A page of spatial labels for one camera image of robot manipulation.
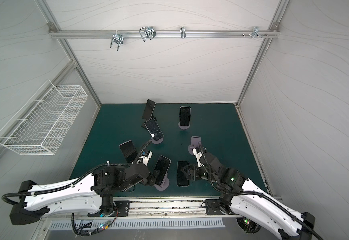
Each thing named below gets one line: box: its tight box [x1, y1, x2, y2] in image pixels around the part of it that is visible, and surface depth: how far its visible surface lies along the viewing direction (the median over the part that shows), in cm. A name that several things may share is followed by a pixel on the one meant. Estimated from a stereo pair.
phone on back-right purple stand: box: [179, 106, 191, 127], surface depth 100 cm
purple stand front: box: [154, 172, 170, 192], surface depth 78 cm
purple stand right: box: [188, 136, 201, 155], surface depth 92 cm
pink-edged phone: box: [153, 155, 171, 186], surface depth 79 cm
